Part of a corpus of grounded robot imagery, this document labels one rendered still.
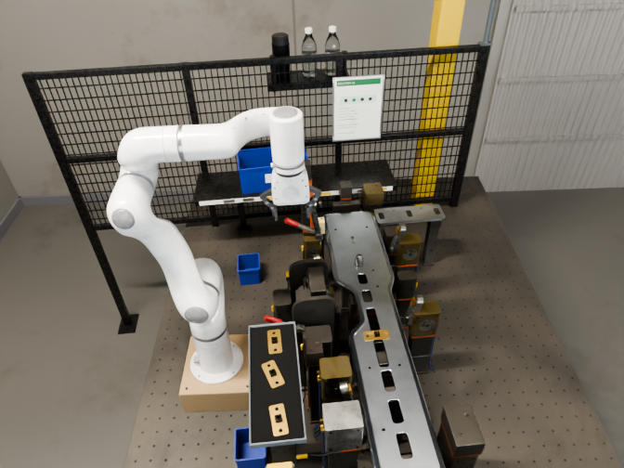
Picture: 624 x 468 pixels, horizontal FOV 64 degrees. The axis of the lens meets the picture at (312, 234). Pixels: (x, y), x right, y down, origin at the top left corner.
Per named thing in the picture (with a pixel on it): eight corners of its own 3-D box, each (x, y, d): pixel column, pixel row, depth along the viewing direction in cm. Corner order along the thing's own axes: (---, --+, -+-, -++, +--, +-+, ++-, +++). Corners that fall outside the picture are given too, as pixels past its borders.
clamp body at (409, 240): (419, 304, 215) (429, 242, 193) (392, 305, 215) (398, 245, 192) (415, 292, 220) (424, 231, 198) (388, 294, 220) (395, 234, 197)
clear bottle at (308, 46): (318, 77, 219) (317, 30, 206) (303, 78, 218) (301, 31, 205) (316, 71, 224) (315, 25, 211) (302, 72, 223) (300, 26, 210)
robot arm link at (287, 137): (272, 149, 135) (272, 167, 128) (268, 103, 126) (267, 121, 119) (303, 147, 135) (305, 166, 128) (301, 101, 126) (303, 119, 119)
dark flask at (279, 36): (292, 79, 218) (289, 37, 206) (274, 81, 217) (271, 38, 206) (290, 72, 223) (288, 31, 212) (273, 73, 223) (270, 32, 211)
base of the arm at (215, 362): (188, 387, 174) (178, 354, 162) (192, 344, 188) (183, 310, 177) (243, 381, 175) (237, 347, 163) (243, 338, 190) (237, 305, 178)
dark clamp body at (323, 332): (332, 409, 179) (332, 342, 154) (299, 412, 178) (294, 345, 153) (330, 391, 184) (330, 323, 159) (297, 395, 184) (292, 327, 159)
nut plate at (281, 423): (289, 434, 123) (289, 431, 123) (273, 436, 123) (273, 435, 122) (283, 403, 130) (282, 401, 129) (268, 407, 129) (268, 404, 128)
